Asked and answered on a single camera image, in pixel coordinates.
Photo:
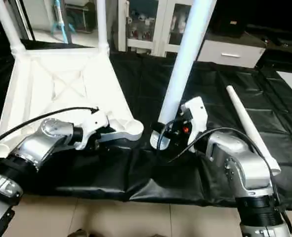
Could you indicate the white plastic table top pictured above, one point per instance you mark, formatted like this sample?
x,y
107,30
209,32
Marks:
x,y
62,94

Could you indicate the white plastic table leg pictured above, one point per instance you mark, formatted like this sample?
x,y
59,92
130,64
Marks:
x,y
102,24
249,126
7,24
185,59

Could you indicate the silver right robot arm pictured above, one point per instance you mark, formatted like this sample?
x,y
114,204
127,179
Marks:
x,y
244,168

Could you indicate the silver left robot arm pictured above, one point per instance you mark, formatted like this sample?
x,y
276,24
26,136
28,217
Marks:
x,y
37,145

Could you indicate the black work mat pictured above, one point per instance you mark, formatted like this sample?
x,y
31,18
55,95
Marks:
x,y
136,173

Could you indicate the white drawer unit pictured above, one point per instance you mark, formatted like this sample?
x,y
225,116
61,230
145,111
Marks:
x,y
229,53

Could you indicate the white glass door cabinet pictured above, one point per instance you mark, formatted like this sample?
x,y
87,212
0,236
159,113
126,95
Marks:
x,y
146,24

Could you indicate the light blue stand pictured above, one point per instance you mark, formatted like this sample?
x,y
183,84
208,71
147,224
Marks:
x,y
61,19

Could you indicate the dark low sideboard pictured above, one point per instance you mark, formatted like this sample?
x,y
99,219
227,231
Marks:
x,y
269,19

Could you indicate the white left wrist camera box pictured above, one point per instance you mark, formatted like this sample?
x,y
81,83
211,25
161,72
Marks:
x,y
94,126

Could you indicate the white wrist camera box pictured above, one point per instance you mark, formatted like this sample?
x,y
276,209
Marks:
x,y
94,126
197,116

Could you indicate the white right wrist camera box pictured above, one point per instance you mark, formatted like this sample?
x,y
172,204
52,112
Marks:
x,y
197,116

